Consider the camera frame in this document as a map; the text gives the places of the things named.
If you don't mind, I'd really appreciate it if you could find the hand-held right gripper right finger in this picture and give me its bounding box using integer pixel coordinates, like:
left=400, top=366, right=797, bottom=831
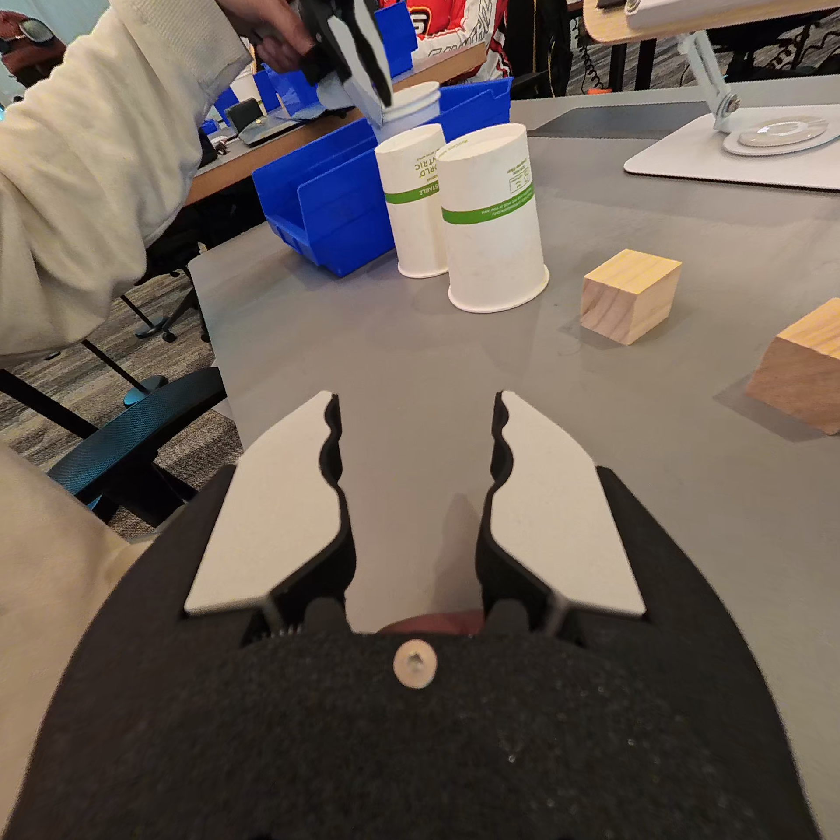
left=475, top=390, right=647, bottom=636

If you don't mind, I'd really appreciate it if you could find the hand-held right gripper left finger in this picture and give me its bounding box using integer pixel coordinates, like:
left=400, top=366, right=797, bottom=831
left=184, top=390, right=357, bottom=632

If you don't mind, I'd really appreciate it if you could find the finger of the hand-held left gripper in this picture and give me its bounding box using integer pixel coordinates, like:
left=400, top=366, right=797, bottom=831
left=325, top=13, right=389, bottom=129
left=353, top=0, right=395, bottom=110

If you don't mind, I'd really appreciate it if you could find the white paper cup green band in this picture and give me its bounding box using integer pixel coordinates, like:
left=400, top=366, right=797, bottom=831
left=374, top=122, right=454, bottom=280
left=373, top=80, right=442, bottom=140
left=435, top=122, right=551, bottom=314

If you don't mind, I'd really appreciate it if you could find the blue plastic bin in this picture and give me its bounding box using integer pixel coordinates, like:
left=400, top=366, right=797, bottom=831
left=251, top=77, right=514, bottom=279

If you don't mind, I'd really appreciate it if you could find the person's left forearm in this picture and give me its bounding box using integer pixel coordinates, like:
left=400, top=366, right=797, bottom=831
left=0, top=0, right=256, bottom=370

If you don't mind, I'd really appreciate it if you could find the person's left hand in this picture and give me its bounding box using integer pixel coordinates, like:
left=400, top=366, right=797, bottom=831
left=215, top=0, right=317, bottom=74

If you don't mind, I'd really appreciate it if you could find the blue storage bin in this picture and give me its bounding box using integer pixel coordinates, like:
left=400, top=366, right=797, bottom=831
left=266, top=66, right=324, bottom=116
left=377, top=0, right=419, bottom=78

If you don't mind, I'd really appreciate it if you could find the wooden background table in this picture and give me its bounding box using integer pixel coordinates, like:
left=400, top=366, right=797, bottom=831
left=187, top=42, right=488, bottom=206

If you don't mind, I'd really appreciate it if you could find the black case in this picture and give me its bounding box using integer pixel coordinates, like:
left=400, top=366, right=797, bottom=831
left=225, top=97, right=265, bottom=135

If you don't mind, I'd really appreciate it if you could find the black chair armrest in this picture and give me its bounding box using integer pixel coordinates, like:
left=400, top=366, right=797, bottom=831
left=49, top=366, right=228, bottom=508

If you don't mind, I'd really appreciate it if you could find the wooden cube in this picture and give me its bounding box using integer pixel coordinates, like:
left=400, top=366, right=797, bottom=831
left=745, top=297, right=840, bottom=437
left=580, top=248, right=683, bottom=347

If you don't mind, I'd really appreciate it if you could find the person's torso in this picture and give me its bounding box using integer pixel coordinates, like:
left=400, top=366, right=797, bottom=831
left=0, top=446, right=160, bottom=775

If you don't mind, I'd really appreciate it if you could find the black office chair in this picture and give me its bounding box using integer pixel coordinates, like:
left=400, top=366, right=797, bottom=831
left=121, top=197, right=217, bottom=345

